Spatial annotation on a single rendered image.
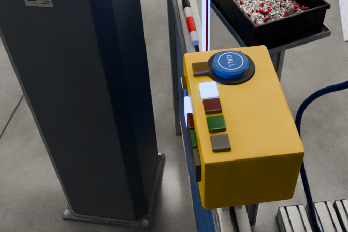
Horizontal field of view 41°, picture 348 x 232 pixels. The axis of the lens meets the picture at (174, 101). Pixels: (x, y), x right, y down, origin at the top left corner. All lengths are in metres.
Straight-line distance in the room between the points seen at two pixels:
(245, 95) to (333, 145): 1.38
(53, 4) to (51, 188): 0.94
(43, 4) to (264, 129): 0.62
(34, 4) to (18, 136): 1.04
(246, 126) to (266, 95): 0.05
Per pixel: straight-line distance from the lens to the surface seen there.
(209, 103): 0.49
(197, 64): 0.53
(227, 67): 0.52
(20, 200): 1.79
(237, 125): 0.48
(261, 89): 0.51
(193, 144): 0.48
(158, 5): 2.45
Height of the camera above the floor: 1.44
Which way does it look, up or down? 47 degrees down
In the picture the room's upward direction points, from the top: 4 degrees counter-clockwise
